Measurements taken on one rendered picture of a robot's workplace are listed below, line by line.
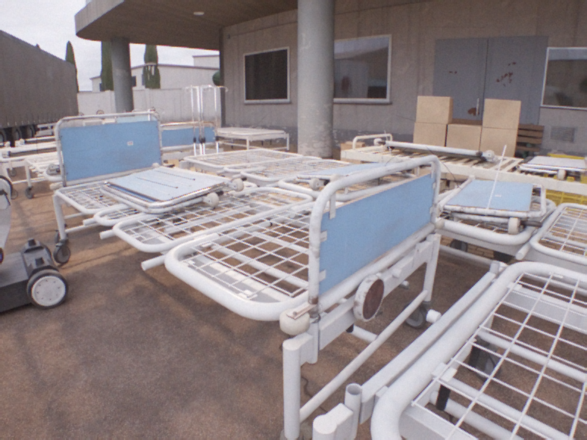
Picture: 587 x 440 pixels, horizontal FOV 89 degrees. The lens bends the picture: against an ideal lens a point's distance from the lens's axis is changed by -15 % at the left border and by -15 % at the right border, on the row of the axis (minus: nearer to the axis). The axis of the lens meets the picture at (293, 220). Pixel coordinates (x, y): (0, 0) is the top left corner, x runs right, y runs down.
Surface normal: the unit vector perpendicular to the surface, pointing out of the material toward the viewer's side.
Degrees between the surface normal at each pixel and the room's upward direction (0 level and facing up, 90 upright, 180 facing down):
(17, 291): 90
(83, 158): 90
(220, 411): 0
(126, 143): 90
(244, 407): 0
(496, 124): 90
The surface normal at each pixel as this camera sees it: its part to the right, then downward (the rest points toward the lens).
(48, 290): 0.70, 0.22
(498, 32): -0.65, 0.24
